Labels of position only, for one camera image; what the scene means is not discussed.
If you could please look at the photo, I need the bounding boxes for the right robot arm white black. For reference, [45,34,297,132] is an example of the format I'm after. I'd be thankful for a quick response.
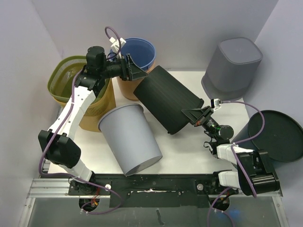
[182,106,280,197]

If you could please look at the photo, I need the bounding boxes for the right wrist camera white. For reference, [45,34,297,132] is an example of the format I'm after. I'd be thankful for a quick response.
[210,98,222,111]

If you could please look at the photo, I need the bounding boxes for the tan mesh square basket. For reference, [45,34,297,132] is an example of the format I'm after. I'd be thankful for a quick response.
[52,75,116,133]

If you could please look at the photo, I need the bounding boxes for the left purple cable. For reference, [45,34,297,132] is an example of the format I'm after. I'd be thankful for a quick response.
[38,26,126,216]

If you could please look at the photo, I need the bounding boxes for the blue round bin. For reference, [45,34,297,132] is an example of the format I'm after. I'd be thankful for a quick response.
[118,37,156,71]

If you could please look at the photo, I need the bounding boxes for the tan round bin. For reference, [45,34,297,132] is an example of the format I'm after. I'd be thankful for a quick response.
[117,66,154,101]

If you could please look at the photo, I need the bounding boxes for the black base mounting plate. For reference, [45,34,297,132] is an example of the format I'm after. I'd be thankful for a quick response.
[68,174,224,208]

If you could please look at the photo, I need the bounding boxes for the black ribbed round bin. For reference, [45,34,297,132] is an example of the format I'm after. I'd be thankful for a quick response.
[134,66,204,135]

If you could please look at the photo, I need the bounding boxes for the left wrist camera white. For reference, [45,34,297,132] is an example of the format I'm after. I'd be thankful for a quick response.
[109,37,126,53]

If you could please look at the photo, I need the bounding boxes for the dark navy round bin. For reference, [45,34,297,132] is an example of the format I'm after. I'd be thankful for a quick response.
[239,110,303,165]

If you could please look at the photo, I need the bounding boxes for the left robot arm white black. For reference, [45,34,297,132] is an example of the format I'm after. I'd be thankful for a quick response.
[38,46,147,194]

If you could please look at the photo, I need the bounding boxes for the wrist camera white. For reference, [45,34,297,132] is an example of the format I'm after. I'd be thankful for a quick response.
[210,98,222,111]
[109,37,126,53]

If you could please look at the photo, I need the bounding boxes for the light grey round bin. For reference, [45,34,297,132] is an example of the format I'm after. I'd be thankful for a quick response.
[98,104,162,176]

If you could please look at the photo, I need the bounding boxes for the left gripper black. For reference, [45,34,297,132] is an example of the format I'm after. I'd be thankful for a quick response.
[99,54,147,81]

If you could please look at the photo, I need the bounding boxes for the grey mesh square basket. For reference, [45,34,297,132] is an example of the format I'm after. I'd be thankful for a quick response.
[201,37,263,101]

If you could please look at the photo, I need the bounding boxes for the green mesh square basket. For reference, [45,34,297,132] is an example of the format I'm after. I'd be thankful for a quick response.
[47,55,112,104]

